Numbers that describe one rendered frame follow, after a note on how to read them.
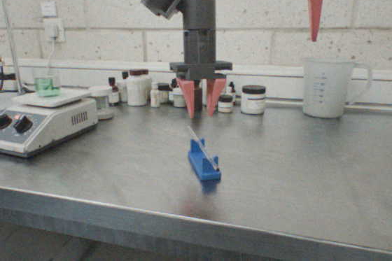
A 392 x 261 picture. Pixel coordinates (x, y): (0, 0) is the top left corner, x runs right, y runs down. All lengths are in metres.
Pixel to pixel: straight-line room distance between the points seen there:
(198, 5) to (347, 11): 0.59
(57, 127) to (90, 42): 0.60
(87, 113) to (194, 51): 0.32
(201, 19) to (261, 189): 0.28
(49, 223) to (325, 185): 0.45
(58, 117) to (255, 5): 0.66
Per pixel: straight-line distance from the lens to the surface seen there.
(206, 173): 0.46
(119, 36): 1.12
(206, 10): 0.49
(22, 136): 0.63
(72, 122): 0.67
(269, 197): 0.43
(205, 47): 0.49
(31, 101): 0.68
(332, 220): 0.42
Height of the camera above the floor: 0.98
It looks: 17 degrees down
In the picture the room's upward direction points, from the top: straight up
